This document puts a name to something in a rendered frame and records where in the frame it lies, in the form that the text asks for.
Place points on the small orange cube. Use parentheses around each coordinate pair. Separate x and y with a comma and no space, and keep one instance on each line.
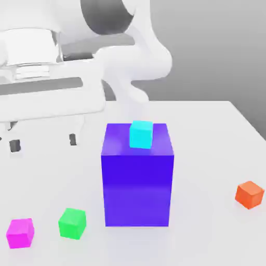
(249,195)

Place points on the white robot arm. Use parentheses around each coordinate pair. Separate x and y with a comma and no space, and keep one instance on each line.
(145,60)

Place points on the small magenta cube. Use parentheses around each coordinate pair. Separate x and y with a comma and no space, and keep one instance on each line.
(19,233)

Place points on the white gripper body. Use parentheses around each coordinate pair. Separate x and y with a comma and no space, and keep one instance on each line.
(52,104)

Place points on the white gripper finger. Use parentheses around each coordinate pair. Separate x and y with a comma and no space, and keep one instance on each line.
(78,126)
(12,133)

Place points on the large blue box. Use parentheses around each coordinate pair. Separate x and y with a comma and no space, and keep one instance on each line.
(137,187)

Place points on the small cyan cube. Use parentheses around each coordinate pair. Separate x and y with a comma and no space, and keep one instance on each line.
(141,135)

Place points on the small green cube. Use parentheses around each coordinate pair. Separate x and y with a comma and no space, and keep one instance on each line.
(72,224)

